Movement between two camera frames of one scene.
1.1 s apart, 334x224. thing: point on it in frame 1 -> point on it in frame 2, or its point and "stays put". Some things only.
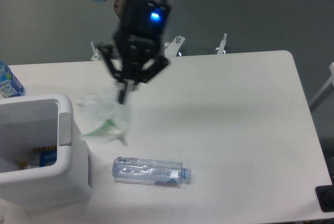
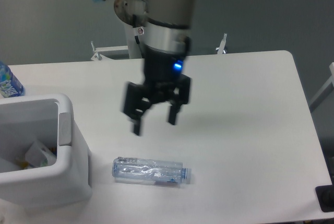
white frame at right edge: [330, 87] stays put
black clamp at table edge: [325, 195] stays put
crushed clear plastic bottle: [150, 172] stays put
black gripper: [144, 17] -> [160, 69]
